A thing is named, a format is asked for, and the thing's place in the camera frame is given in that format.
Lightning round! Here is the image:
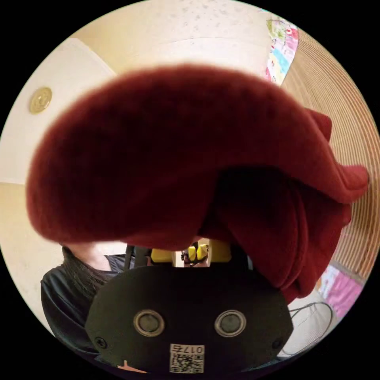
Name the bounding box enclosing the bed with woven mat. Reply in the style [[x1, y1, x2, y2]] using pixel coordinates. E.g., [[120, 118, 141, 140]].
[[265, 16, 375, 320]]

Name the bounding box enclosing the red long sleeve sweater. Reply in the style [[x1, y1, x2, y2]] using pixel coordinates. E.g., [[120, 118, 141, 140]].
[[25, 63, 371, 306]]

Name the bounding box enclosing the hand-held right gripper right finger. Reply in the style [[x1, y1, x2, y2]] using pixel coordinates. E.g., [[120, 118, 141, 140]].
[[209, 239, 232, 263]]

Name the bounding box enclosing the black cable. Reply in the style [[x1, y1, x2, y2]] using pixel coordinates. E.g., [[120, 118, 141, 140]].
[[283, 302, 334, 357]]

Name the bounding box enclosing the person's right hand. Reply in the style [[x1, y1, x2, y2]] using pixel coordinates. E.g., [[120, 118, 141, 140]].
[[117, 359, 148, 374]]

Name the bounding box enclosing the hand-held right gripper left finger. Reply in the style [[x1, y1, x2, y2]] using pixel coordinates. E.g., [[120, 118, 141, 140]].
[[150, 248, 176, 264]]

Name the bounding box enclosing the round gold ceiling lamp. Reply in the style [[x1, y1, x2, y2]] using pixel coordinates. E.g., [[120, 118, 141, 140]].
[[29, 86, 53, 115]]

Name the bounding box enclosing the person's body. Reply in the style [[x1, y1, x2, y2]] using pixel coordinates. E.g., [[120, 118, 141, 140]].
[[40, 242, 136, 358]]

